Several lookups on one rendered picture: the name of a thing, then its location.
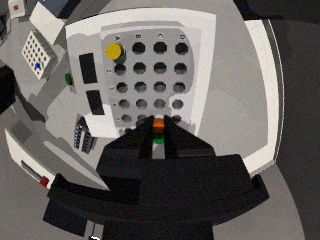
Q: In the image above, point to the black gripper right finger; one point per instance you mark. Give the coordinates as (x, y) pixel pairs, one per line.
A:
(179, 143)

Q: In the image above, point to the white tube rack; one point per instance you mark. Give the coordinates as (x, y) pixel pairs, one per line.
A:
(44, 51)

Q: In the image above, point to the yellow round cap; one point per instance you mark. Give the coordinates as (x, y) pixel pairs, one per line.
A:
(114, 51)

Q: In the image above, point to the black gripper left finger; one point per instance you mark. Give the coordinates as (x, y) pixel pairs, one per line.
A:
(134, 143)

